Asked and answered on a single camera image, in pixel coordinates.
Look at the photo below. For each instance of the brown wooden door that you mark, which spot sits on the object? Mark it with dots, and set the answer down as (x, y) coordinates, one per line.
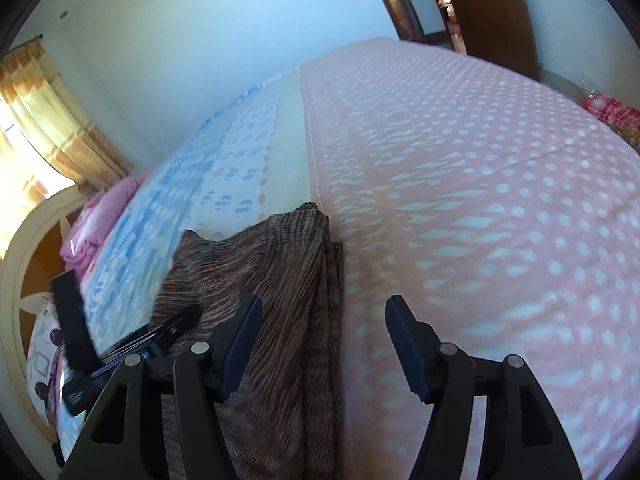
(490, 15)

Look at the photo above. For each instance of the brown striped knit garment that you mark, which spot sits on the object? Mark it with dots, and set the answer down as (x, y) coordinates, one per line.
(285, 270)

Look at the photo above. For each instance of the folded pink quilt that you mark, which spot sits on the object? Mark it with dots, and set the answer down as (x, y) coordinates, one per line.
(95, 230)

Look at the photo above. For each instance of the white printed pillow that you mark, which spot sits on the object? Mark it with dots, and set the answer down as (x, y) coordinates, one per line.
(42, 360)

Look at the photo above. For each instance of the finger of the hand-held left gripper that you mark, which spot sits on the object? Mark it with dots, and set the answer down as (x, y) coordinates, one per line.
(170, 327)
(75, 320)

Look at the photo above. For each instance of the pink dotted bed sheet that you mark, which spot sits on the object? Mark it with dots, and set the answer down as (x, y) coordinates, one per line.
(475, 185)

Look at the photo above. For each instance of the cream wooden headboard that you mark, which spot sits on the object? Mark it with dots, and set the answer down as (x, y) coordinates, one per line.
(20, 240)

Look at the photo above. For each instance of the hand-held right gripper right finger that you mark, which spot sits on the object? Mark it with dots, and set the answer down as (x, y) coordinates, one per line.
(407, 350)

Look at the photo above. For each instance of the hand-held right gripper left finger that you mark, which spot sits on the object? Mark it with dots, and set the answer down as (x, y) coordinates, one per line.
(240, 345)

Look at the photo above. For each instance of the yellow patterned curtain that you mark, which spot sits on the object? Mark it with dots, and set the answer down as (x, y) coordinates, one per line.
(55, 125)

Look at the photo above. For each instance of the blue polka dot blanket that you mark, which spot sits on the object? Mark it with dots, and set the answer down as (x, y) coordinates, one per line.
(200, 180)

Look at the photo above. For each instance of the red checked cloth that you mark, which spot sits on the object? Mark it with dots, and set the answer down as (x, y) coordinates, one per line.
(612, 110)

